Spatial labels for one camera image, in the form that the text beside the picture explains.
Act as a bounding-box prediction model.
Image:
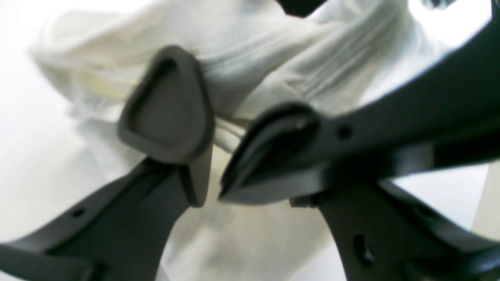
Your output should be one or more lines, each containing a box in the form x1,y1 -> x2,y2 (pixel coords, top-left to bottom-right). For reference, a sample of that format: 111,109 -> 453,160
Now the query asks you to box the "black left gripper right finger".
291,178 -> 499,281

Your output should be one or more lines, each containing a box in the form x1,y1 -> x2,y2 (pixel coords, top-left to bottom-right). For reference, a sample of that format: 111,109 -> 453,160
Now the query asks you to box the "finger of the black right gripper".
218,0 -> 499,205
118,46 -> 215,164

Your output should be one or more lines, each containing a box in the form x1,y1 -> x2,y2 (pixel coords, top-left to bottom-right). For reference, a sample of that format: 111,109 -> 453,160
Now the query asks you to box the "white printed T-shirt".
30,0 -> 448,281

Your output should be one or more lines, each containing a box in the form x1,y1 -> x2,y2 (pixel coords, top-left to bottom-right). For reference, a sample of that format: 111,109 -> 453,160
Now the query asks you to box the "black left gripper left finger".
1,146 -> 213,281

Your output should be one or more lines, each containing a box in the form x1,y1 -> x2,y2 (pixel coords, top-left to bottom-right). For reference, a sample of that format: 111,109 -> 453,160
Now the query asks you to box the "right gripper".
276,0 -> 327,18

